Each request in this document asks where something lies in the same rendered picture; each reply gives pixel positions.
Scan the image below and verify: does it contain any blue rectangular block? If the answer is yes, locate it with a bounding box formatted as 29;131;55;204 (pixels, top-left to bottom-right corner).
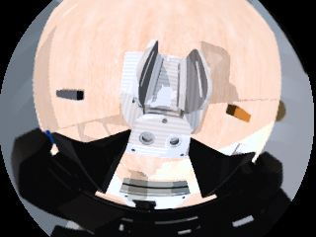
44;129;55;145

